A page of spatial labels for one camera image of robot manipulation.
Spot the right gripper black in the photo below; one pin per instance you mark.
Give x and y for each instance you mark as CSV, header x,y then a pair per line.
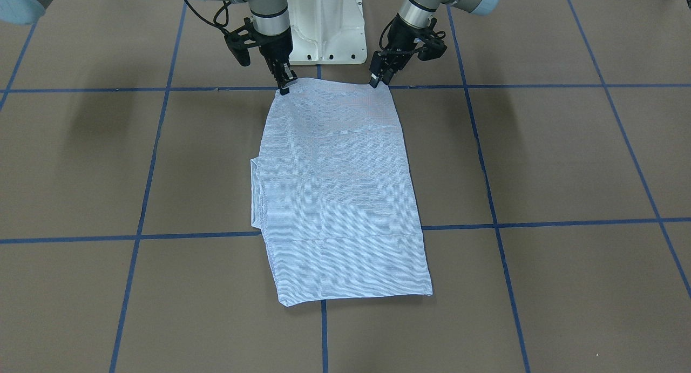
x,y
275,47

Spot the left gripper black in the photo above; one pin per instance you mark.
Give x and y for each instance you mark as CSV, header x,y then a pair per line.
x,y
398,38

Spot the light blue striped shirt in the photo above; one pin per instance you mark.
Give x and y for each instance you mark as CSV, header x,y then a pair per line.
x,y
333,196

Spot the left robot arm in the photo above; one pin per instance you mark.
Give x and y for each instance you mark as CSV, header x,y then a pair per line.
x,y
414,12

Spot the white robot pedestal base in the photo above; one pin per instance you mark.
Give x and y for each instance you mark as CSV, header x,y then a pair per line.
x,y
327,32

